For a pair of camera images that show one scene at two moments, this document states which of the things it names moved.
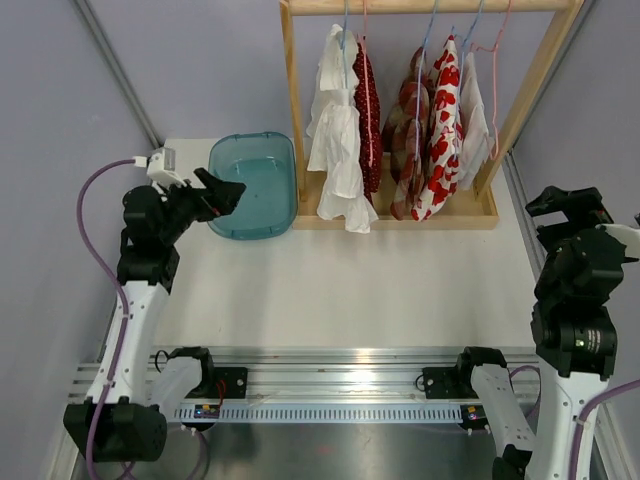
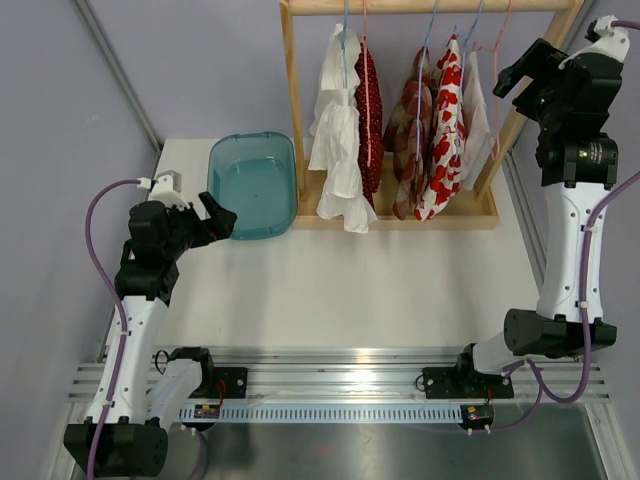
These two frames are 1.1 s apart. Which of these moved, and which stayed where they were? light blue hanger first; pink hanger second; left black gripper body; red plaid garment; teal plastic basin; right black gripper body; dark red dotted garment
Moved: left black gripper body; right black gripper body
Stayed: light blue hanger first; pink hanger second; red plaid garment; dark red dotted garment; teal plastic basin
